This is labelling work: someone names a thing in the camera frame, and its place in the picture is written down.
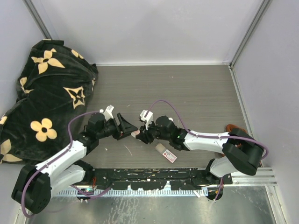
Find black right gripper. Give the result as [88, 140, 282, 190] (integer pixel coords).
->
[136, 119, 171, 144]

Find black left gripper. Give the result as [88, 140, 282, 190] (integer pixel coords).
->
[97, 113, 137, 140]

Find red white staple box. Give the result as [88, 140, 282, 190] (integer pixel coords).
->
[155, 143, 177, 163]

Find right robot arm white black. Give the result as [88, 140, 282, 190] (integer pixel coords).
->
[132, 116, 265, 184]

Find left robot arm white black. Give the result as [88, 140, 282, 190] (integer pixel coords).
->
[11, 112, 138, 218]

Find brown cloth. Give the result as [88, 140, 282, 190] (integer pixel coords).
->
[225, 124, 247, 133]

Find black floral blanket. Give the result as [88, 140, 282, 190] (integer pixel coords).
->
[0, 39, 99, 164]

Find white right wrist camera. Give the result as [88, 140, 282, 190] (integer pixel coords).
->
[139, 110, 153, 130]

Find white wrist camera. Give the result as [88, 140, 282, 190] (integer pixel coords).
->
[139, 110, 153, 130]
[103, 105, 114, 121]

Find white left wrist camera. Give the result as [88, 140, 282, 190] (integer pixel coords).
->
[103, 105, 114, 121]

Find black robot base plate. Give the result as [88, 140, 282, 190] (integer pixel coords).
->
[74, 168, 220, 190]

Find white slotted cable duct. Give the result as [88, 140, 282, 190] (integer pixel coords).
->
[56, 188, 208, 197]

